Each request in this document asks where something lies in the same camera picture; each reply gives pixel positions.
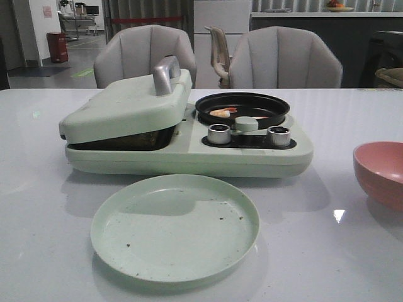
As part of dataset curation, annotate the white refrigerator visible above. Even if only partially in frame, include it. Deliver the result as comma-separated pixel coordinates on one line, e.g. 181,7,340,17
193,1,252,89

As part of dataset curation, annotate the beige curtain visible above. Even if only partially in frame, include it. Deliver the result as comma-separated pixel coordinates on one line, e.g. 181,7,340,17
102,0,194,42

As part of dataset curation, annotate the black round frying pan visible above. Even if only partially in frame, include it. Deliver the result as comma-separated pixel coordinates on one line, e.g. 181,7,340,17
195,92,290,129

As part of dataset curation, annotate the left grey upholstered chair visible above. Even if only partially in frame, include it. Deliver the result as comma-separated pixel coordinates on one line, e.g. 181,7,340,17
93,25,197,89

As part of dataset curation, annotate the beige office chair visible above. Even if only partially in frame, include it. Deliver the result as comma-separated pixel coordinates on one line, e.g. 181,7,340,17
205,26,231,89

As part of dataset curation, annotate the fruit plate on counter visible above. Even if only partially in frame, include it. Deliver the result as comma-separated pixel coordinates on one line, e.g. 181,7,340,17
325,0,354,13

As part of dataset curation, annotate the green pan handle knob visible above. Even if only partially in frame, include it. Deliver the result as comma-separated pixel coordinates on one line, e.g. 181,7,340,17
235,116,259,132

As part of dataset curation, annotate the left silver control knob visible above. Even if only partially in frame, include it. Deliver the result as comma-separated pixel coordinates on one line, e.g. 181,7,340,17
207,124,231,145

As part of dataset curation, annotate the silver control knob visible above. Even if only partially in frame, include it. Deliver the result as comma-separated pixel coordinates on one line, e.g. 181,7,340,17
267,126,291,147
207,124,231,145

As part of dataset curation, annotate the right silver control knob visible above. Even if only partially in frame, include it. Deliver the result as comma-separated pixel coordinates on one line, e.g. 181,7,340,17
267,126,291,147

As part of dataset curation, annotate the green breakfast maker base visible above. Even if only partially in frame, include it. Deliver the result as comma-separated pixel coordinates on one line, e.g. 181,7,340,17
65,103,314,177

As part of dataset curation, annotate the grey kitchen counter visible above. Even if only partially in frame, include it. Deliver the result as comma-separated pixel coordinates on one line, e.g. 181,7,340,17
249,12,402,88

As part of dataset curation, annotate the red barrier belt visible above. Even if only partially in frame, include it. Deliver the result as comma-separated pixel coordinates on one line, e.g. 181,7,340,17
111,16,183,24

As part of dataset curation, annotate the right grey upholstered chair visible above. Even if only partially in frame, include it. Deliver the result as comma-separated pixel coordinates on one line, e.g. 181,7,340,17
229,26,343,89

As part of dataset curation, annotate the pink bowl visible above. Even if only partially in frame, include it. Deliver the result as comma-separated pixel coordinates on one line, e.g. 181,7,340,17
353,141,402,211

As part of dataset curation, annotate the white bread slice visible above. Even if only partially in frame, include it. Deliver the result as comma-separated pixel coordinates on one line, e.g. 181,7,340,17
94,131,159,149

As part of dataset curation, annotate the light green round plate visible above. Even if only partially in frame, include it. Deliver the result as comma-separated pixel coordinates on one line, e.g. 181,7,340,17
90,174,260,283

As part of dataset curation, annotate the grey upholstered chair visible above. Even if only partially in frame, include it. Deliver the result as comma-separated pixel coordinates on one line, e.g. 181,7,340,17
229,26,343,89
93,25,197,89

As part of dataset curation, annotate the green breakfast maker lid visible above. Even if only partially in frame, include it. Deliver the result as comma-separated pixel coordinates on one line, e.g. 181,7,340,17
59,56,192,151

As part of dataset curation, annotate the red trash bin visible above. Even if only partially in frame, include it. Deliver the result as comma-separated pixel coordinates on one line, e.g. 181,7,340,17
47,32,68,63

